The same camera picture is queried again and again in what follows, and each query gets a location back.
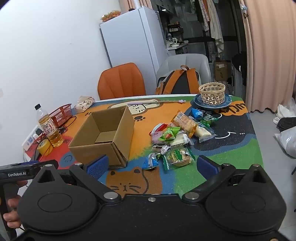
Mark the blue plate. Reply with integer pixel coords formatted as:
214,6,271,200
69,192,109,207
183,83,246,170
194,93,232,109

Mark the white power strip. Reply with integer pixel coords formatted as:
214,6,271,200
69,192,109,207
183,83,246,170
22,125,47,149

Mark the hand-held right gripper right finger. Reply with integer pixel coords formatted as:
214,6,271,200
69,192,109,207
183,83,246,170
182,155,270,204

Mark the red white snack packet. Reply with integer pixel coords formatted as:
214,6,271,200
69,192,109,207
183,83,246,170
149,123,169,136

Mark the white hanging garment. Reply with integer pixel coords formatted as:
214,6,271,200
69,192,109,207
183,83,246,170
207,0,224,57

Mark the grey chair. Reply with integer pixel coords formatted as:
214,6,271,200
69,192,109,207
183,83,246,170
156,53,211,95

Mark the red plastic basket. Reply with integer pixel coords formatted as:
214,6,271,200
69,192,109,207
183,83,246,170
48,103,73,128

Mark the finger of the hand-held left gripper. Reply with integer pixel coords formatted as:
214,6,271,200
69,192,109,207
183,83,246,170
16,160,60,173

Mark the long orange cracker packet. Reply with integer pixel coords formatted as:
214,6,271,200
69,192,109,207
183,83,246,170
171,111,199,137

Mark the grey plastic bag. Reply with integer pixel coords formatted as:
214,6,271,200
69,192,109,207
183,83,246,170
275,126,296,159

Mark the orange black backpack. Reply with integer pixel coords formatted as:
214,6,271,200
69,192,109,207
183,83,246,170
155,65,201,95

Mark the small brown carton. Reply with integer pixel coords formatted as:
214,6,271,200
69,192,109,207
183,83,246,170
214,61,232,81

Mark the floral hanging garment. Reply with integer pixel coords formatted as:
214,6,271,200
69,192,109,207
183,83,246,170
199,0,211,32

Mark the person's left hand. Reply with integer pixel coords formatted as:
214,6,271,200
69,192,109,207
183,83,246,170
3,196,23,230

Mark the dark green snack packet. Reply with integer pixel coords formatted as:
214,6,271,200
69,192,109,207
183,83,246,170
199,115,218,127

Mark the white plastic bag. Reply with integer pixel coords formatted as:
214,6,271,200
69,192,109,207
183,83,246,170
274,97,296,126

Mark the yellow tape roll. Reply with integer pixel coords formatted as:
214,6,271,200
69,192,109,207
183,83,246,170
37,139,55,156

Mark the tea bottle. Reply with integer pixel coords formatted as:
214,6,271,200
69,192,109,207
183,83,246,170
35,104,64,148

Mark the white refrigerator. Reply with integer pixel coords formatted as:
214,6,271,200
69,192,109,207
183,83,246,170
99,6,169,75

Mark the orange chair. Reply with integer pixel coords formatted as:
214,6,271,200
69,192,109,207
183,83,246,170
97,62,147,100

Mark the woven bamboo basket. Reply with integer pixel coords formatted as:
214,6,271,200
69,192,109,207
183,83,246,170
199,82,226,106

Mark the white silver snack packet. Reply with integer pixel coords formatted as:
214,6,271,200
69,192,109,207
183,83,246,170
170,132,193,146

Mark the printed tissue pack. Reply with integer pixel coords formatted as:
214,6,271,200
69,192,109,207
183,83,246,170
74,95,95,113

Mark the bright green snack packet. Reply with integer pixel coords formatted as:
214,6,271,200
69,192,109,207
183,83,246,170
158,127,181,141

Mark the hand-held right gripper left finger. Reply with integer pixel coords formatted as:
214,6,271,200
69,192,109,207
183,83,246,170
35,155,122,204

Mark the metal stick purple handle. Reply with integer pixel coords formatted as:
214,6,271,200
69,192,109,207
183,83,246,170
127,99,186,106

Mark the pink curtain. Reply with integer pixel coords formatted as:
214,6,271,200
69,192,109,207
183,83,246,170
240,0,296,113

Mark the green cake packet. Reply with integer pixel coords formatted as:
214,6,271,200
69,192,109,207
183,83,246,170
162,148,196,171

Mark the brown cardboard box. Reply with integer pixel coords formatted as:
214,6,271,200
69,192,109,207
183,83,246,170
68,105,135,168

